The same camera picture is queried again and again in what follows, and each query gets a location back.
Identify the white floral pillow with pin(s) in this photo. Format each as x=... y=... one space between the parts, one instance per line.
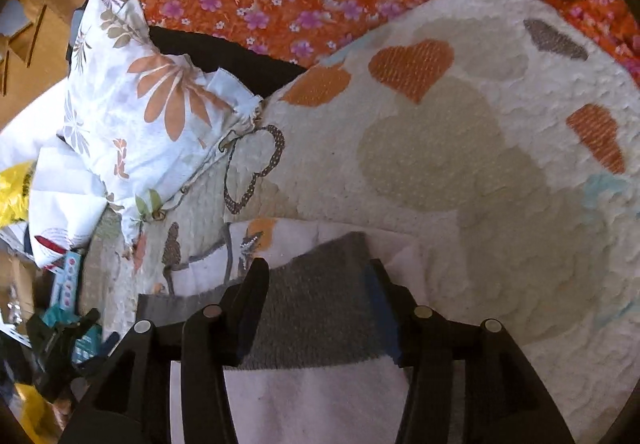
x=130 y=109

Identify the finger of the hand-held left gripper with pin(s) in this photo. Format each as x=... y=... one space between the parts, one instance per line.
x=91 y=318

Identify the white child's garment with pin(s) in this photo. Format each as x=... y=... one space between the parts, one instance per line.
x=315 y=314

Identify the white sheet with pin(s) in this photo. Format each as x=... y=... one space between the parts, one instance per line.
x=30 y=124

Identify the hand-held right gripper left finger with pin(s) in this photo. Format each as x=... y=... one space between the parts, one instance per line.
x=248 y=319

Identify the heart-patterned quilt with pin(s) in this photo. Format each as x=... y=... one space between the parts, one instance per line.
x=450 y=164

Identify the colourful dotted box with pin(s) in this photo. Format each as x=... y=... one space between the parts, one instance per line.
x=67 y=281

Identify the black cloth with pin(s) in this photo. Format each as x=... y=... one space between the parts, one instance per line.
x=220 y=56

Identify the white plastic bag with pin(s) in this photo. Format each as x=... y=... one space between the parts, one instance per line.
x=65 y=204

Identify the yellow plastic bag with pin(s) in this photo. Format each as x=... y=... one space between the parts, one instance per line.
x=14 y=194

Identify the teal box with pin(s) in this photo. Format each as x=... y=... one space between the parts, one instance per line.
x=87 y=341

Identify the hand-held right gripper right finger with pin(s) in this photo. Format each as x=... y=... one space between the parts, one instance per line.
x=382 y=324

